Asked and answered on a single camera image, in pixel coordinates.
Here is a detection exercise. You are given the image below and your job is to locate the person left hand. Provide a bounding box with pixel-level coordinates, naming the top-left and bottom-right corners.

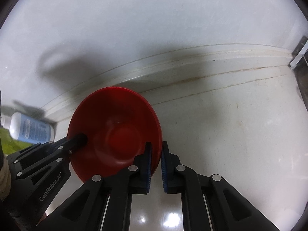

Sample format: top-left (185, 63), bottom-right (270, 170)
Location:
top-left (0, 157), bottom-right (11, 201)

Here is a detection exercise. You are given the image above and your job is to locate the white blue pump bottle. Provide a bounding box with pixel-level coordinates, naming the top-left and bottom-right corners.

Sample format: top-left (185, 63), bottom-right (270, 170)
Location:
top-left (1, 112), bottom-right (55, 144)

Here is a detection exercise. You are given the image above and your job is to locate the red black bowl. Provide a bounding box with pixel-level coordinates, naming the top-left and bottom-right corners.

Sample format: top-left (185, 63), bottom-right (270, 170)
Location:
top-left (67, 87), bottom-right (162, 182)

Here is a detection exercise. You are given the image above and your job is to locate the green dish soap bottle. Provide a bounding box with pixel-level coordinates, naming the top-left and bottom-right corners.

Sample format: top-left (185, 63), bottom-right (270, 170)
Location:
top-left (0, 128), bottom-right (31, 155)

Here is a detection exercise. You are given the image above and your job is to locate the white pot rack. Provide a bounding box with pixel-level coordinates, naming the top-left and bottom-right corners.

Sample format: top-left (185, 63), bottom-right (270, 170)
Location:
top-left (289, 35), bottom-right (307, 70)

